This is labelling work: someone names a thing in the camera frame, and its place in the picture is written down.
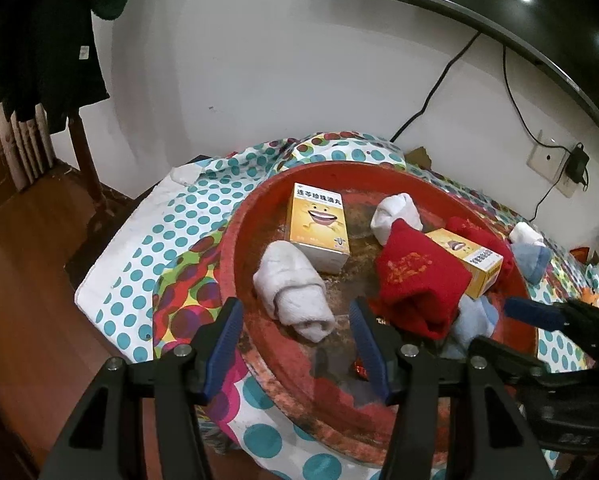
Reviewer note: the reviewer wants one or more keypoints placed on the shiny red packet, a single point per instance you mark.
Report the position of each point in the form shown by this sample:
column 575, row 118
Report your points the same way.
column 359, row 371

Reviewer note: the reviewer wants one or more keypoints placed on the red sock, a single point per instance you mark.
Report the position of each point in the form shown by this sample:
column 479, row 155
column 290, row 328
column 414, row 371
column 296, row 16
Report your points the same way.
column 419, row 280
column 472, row 230

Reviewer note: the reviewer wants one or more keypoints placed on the polka dot tablecloth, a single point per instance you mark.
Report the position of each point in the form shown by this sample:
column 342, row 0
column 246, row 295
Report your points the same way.
column 144, row 240

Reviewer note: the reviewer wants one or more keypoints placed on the small cardboard piece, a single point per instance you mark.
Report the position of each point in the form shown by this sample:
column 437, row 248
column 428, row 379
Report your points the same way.
column 418, row 156

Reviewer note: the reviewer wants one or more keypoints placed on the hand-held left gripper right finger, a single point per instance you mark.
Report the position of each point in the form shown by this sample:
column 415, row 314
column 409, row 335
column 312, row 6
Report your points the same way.
column 372, row 355

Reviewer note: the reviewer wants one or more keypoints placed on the orange red packet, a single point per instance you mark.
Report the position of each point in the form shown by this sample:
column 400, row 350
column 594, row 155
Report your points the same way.
column 580, row 253

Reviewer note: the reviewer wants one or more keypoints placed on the yellow medicine box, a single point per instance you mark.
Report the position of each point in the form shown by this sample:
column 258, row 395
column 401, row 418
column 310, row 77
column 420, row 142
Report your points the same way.
column 317, row 220
column 479, row 270

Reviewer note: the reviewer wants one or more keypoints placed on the light blue sock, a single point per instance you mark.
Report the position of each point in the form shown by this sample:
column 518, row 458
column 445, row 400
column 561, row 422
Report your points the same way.
column 472, row 325

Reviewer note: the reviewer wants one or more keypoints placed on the dark hanging clothing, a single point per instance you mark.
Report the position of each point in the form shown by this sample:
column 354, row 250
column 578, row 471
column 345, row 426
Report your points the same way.
column 39, row 35

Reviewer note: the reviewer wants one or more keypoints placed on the ribbed radiator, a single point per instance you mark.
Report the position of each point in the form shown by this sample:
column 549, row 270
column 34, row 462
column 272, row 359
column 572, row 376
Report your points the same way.
column 22, row 145

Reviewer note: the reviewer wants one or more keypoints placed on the dark wooden stand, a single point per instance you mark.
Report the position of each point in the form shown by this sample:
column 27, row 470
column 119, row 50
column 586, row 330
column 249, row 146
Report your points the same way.
column 87, row 170

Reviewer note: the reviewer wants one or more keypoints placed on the white sock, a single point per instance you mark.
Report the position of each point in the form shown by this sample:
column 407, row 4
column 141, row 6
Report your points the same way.
column 397, row 212
column 294, row 295
column 524, row 233

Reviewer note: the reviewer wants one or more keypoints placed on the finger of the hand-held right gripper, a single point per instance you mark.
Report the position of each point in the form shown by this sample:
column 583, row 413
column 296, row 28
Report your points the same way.
column 514, row 357
column 532, row 312

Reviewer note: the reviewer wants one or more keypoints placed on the red plastic basin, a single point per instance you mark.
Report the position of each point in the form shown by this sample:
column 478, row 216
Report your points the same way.
column 329, row 395

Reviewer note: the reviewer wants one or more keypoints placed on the orange plush toy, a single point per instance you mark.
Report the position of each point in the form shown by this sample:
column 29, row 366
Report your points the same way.
column 594, row 296

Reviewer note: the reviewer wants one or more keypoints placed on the black power adapter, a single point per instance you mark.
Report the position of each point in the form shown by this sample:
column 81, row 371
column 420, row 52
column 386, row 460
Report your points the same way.
column 577, row 162

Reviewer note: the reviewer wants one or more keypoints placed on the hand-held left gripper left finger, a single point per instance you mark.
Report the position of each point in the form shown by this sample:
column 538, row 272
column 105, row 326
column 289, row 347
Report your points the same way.
column 224, row 345

